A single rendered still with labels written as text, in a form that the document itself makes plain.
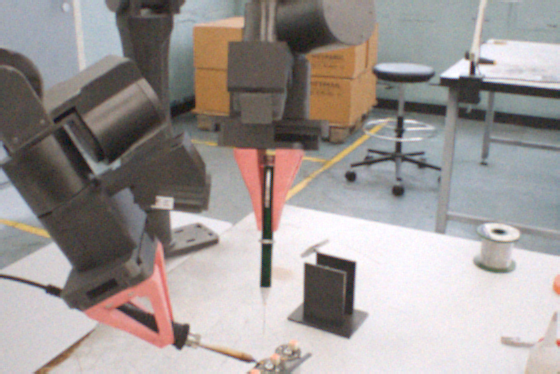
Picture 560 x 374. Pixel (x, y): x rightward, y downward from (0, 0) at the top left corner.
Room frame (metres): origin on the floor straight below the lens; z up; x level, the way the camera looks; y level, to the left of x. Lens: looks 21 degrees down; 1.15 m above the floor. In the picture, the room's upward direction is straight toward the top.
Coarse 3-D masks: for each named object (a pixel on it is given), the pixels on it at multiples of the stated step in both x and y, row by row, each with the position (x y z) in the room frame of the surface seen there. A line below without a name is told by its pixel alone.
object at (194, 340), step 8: (192, 336) 0.43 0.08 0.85; (200, 336) 0.44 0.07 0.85; (184, 344) 0.43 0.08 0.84; (192, 344) 0.43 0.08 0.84; (200, 344) 0.44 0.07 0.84; (208, 344) 0.44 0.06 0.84; (216, 344) 0.44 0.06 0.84; (216, 352) 0.44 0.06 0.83; (224, 352) 0.44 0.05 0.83; (232, 352) 0.44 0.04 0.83; (240, 352) 0.44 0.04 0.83; (240, 360) 0.44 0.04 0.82; (248, 360) 0.44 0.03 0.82
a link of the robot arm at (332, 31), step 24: (288, 0) 0.50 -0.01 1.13; (312, 0) 0.47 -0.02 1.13; (336, 0) 0.47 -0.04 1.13; (360, 0) 0.48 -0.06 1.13; (288, 24) 0.49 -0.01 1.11; (312, 24) 0.47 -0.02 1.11; (336, 24) 0.46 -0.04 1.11; (360, 24) 0.48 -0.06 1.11; (312, 48) 0.49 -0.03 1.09; (336, 48) 0.48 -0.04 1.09
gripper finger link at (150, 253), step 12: (144, 240) 0.43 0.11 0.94; (156, 240) 0.46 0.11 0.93; (144, 252) 0.41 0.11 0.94; (156, 252) 0.45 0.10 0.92; (144, 264) 0.40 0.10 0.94; (144, 276) 0.40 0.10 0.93; (168, 288) 0.45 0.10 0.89; (132, 300) 0.45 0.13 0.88; (168, 300) 0.45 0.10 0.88; (168, 312) 0.45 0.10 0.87
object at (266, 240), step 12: (264, 168) 0.51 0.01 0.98; (264, 180) 0.50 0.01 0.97; (264, 192) 0.50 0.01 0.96; (264, 204) 0.49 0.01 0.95; (264, 216) 0.49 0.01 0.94; (264, 228) 0.49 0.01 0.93; (264, 240) 0.48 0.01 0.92; (264, 252) 0.48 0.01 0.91; (264, 264) 0.48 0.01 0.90; (264, 276) 0.47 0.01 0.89
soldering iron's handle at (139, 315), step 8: (48, 288) 0.42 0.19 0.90; (56, 288) 0.42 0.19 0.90; (56, 296) 0.42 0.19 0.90; (128, 304) 0.44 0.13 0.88; (128, 312) 0.43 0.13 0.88; (136, 312) 0.43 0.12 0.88; (144, 312) 0.43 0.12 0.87; (136, 320) 0.42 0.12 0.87; (144, 320) 0.43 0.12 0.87; (152, 320) 0.43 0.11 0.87; (152, 328) 0.43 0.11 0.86; (176, 328) 0.43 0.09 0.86; (184, 328) 0.43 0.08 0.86; (176, 336) 0.43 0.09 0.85; (184, 336) 0.43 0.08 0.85; (176, 344) 0.43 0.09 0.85
